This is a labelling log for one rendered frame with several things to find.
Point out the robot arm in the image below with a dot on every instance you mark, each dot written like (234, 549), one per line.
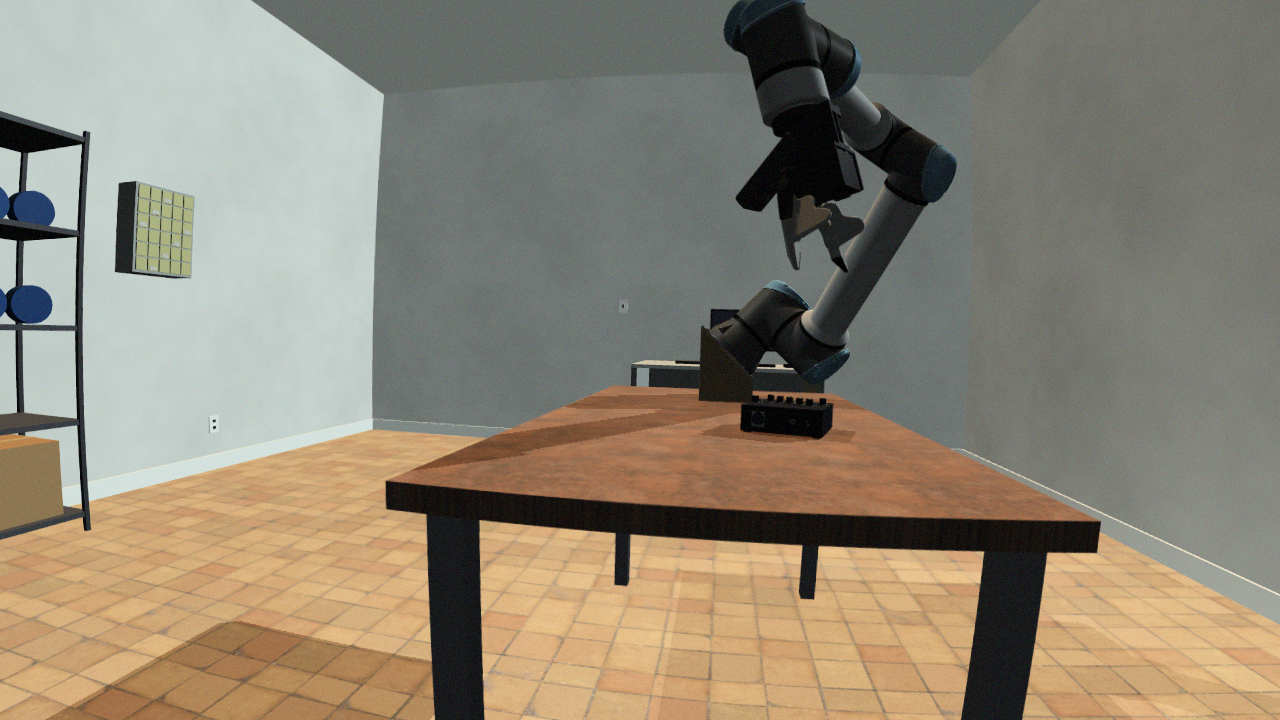
(784, 46)

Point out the black lighting desk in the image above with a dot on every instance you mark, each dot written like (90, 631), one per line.
(801, 418)

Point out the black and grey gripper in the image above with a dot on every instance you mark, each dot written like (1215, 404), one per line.
(808, 175)

